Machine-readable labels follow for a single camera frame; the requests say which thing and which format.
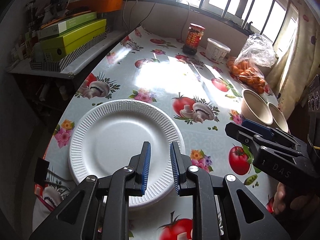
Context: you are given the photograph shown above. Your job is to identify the white plastic tub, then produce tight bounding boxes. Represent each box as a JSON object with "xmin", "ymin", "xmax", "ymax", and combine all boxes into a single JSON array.
[{"xmin": 205, "ymin": 38, "xmax": 231, "ymax": 62}]

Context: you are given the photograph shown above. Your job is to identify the group of small bottles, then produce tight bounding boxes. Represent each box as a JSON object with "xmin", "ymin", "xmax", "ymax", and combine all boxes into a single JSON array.
[{"xmin": 10, "ymin": 2, "xmax": 46, "ymax": 64}]

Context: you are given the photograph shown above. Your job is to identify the lime green box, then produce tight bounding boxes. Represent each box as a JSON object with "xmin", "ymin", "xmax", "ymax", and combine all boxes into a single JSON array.
[{"xmin": 40, "ymin": 19, "xmax": 107, "ymax": 56}]

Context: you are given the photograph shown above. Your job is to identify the pale green flat box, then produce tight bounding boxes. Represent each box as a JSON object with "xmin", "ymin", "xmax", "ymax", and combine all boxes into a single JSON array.
[{"xmin": 37, "ymin": 12, "xmax": 98, "ymax": 40}]

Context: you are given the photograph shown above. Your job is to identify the orange box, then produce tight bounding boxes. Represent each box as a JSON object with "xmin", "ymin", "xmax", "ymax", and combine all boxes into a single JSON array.
[{"xmin": 66, "ymin": 0, "xmax": 124, "ymax": 13}]

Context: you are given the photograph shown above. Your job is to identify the white cable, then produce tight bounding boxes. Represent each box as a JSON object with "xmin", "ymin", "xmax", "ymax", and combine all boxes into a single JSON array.
[{"xmin": 122, "ymin": 0, "xmax": 156, "ymax": 31}]

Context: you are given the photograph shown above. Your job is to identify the person's right hand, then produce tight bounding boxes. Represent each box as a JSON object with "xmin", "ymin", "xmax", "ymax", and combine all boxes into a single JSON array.
[{"xmin": 272, "ymin": 182, "xmax": 320, "ymax": 216}]

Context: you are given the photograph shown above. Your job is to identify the beige paper bowl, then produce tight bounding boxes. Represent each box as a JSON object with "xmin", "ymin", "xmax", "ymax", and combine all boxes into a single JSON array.
[
  {"xmin": 241, "ymin": 89, "xmax": 273, "ymax": 126},
  {"xmin": 267, "ymin": 102, "xmax": 289, "ymax": 133}
]

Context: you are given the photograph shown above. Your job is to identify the grey side shelf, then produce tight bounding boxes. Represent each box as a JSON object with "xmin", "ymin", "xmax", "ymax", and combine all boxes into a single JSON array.
[{"xmin": 7, "ymin": 30, "xmax": 131, "ymax": 79}]

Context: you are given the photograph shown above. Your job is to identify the cream heart print curtain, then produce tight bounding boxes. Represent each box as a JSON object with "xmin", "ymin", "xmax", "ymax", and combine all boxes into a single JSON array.
[{"xmin": 265, "ymin": 4, "xmax": 320, "ymax": 121}]

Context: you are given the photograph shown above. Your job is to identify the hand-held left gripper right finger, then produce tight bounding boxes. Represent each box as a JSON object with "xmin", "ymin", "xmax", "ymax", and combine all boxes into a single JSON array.
[{"xmin": 170, "ymin": 141, "xmax": 293, "ymax": 240}]

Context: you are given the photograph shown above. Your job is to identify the small white paper plate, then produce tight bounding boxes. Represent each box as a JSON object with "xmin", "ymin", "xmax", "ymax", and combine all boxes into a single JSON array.
[{"xmin": 69, "ymin": 160, "xmax": 173, "ymax": 211}]

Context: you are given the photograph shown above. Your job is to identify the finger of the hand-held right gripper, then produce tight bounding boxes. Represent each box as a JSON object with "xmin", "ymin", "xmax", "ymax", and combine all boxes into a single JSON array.
[
  {"xmin": 242, "ymin": 119, "xmax": 300, "ymax": 147},
  {"xmin": 224, "ymin": 122, "xmax": 301, "ymax": 156}
]

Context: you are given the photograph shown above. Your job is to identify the plastic bag of oranges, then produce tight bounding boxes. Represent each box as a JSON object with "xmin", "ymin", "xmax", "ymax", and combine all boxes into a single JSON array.
[{"xmin": 226, "ymin": 33, "xmax": 277, "ymax": 94}]

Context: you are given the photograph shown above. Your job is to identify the red label sauce jar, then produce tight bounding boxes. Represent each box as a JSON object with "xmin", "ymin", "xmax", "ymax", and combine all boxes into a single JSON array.
[{"xmin": 182, "ymin": 23, "xmax": 206, "ymax": 55}]

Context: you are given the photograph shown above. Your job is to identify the large white paper plate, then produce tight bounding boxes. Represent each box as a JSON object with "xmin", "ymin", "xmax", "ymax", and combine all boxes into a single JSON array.
[{"xmin": 68, "ymin": 99, "xmax": 186, "ymax": 207}]

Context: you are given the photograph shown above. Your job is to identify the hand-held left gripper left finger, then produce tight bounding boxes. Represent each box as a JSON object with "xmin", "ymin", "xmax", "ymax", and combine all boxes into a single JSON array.
[{"xmin": 29, "ymin": 141, "xmax": 152, "ymax": 240}]

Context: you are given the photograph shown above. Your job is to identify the striped box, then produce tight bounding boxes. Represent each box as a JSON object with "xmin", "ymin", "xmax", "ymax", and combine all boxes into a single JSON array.
[{"xmin": 29, "ymin": 32, "xmax": 108, "ymax": 72}]

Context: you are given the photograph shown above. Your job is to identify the vegetable print tablecloth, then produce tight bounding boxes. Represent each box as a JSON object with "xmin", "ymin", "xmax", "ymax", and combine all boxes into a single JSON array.
[{"xmin": 32, "ymin": 25, "xmax": 288, "ymax": 240}]

